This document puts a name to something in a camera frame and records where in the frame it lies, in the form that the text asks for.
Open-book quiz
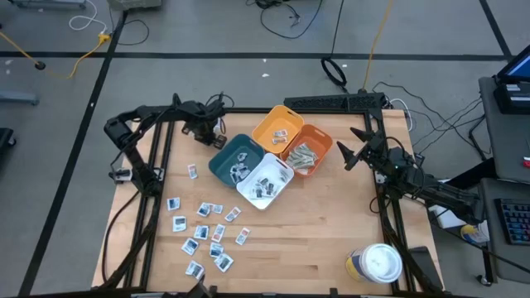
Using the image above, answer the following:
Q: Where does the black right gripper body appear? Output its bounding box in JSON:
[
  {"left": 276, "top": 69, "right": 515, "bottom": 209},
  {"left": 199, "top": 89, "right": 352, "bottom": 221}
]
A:
[{"left": 359, "top": 132, "right": 405, "bottom": 175}]

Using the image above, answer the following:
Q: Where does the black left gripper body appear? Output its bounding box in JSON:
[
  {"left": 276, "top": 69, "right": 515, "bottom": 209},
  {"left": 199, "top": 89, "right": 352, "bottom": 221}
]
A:
[{"left": 181, "top": 102, "right": 227, "bottom": 144}]

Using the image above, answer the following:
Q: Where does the teal plastic bin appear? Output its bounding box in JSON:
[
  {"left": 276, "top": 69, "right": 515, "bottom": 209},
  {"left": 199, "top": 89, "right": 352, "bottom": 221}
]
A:
[{"left": 208, "top": 133, "right": 266, "bottom": 190}]

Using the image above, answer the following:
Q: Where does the white plastic bin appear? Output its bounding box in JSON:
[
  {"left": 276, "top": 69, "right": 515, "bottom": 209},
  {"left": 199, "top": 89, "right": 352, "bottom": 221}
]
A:
[{"left": 235, "top": 152, "right": 296, "bottom": 211}]

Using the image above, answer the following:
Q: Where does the wipes canister white lid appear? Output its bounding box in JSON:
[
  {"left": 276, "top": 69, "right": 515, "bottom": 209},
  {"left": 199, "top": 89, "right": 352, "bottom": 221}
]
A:
[{"left": 344, "top": 243, "right": 403, "bottom": 285}]

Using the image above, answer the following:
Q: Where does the orange plastic bin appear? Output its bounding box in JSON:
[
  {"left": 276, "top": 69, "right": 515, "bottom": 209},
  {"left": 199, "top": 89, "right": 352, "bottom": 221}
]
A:
[{"left": 280, "top": 123, "right": 335, "bottom": 178}]

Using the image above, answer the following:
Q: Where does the yellow plastic bin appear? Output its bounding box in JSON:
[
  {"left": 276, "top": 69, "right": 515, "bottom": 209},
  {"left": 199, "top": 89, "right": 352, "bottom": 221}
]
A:
[{"left": 251, "top": 104, "right": 306, "bottom": 156}]

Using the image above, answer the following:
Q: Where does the white box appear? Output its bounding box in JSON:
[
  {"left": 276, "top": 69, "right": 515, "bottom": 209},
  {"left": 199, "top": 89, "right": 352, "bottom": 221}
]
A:
[{"left": 428, "top": 180, "right": 481, "bottom": 229}]

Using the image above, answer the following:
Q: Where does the black desk bar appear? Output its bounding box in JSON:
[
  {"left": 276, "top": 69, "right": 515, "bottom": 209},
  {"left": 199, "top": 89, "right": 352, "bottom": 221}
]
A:
[{"left": 446, "top": 158, "right": 500, "bottom": 190}]

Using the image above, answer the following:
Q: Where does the black flat pad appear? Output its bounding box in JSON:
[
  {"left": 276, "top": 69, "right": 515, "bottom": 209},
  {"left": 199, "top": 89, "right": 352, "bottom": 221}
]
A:
[{"left": 408, "top": 246, "right": 445, "bottom": 293}]

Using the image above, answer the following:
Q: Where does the small wipes canister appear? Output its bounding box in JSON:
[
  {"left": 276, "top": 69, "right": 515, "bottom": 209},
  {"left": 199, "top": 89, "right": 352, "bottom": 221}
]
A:
[{"left": 460, "top": 223, "right": 491, "bottom": 244}]

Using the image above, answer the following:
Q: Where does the grey box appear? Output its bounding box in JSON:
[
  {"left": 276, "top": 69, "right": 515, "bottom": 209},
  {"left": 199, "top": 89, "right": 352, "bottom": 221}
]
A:
[{"left": 107, "top": 0, "right": 163, "bottom": 12}]

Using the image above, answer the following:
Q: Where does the black laptop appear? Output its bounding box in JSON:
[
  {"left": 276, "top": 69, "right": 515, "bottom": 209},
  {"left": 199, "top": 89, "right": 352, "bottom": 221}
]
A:
[{"left": 494, "top": 55, "right": 530, "bottom": 116}]

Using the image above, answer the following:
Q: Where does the black keyboard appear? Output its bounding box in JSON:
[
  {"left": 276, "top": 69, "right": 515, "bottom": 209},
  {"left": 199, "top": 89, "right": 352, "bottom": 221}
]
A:
[{"left": 494, "top": 198, "right": 530, "bottom": 247}]

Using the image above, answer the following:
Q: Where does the grey desk with keyboard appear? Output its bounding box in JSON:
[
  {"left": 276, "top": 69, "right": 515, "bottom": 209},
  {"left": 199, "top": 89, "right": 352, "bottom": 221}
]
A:
[{"left": 479, "top": 177, "right": 530, "bottom": 285}]

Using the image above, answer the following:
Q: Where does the grey foot bar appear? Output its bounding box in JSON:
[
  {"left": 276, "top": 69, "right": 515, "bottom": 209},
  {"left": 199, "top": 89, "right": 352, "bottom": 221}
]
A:
[{"left": 0, "top": 91, "right": 41, "bottom": 106}]

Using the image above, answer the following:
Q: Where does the grey long bar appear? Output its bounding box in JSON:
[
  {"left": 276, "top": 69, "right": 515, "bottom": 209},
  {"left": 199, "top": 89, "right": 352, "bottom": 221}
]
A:
[{"left": 10, "top": 0, "right": 89, "bottom": 9}]

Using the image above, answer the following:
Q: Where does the black chair base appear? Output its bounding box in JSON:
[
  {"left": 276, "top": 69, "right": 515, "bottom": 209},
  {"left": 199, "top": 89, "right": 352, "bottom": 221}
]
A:
[{"left": 0, "top": 127, "right": 17, "bottom": 157}]

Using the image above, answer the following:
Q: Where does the black coiled cable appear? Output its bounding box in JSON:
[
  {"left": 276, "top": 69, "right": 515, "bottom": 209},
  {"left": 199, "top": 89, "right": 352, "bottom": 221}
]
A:
[{"left": 320, "top": 0, "right": 349, "bottom": 94}]

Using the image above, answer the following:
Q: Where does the yellow hanging cable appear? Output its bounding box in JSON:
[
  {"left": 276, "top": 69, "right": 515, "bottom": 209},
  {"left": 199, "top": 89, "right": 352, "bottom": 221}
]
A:
[{"left": 362, "top": 0, "right": 395, "bottom": 92}]

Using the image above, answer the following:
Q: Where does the black looped floor cable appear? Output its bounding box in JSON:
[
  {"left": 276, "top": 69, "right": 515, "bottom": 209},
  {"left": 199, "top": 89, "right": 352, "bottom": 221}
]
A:
[{"left": 108, "top": 7, "right": 151, "bottom": 46}]

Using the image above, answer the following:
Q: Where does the yellow floor cable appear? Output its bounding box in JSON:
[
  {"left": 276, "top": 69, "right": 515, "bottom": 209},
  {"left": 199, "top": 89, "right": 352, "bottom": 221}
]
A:
[{"left": 0, "top": 29, "right": 113, "bottom": 80}]

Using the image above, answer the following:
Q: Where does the white floor cable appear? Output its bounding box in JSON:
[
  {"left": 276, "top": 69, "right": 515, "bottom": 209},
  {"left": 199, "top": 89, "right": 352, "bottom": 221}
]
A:
[{"left": 68, "top": 0, "right": 109, "bottom": 35}]

